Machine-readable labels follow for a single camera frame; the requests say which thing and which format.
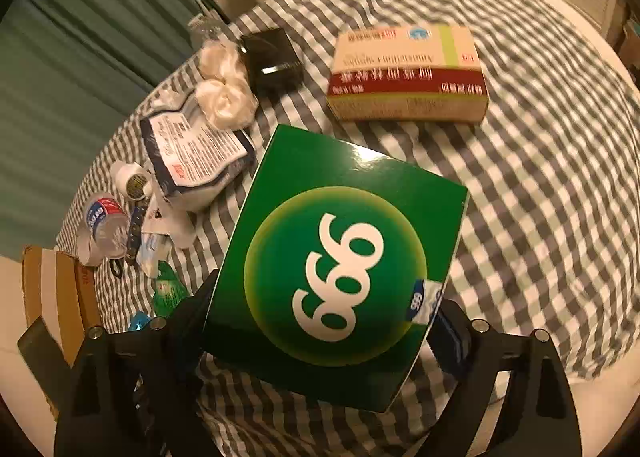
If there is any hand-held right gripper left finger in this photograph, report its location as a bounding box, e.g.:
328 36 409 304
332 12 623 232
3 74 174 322
54 268 221 457

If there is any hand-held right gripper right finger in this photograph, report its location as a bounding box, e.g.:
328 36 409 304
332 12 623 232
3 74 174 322
420 298 583 457

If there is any brown cardboard box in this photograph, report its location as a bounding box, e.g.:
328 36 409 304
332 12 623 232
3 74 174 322
17 244 106 418

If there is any green cardboard medicine box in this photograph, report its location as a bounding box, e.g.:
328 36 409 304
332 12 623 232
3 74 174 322
200 124 468 413

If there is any green sachet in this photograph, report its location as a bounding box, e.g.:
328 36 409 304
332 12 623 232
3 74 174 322
152 261 191 318

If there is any white blue small packet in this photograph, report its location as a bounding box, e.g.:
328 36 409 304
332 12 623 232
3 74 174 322
137 232 171 278

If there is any white printed paper packet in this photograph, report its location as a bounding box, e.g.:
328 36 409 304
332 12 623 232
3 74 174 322
142 197 198 250

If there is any crushed plastic bottle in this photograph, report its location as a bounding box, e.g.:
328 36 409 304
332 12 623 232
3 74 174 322
75 192 133 267

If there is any white pill bottle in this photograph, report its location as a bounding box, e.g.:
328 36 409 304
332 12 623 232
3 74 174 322
110 161 153 200

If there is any white printed pouch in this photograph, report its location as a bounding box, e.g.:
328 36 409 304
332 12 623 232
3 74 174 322
139 92 257 212

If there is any bag of cotton balls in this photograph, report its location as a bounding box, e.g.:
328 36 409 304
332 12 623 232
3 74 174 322
189 17 258 130

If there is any beige red medicine box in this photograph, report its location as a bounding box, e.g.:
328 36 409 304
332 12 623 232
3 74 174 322
326 24 491 124

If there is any small black box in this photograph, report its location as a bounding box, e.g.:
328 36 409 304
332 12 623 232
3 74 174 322
239 28 303 96

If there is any green curtain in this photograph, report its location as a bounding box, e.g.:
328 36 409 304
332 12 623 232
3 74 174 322
0 0 221 258

